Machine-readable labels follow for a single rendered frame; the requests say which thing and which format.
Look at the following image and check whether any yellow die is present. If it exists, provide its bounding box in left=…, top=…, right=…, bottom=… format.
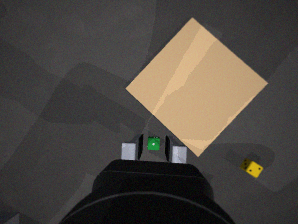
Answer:
left=240, top=158, right=263, bottom=178

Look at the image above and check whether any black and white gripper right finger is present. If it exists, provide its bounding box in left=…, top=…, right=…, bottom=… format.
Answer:
left=165, top=136, right=187, bottom=164

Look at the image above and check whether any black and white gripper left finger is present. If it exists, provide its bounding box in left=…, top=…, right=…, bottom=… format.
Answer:
left=121, top=134, right=143, bottom=160

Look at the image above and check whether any tan square mat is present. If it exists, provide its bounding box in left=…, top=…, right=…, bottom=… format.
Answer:
left=126, top=18, right=267, bottom=156

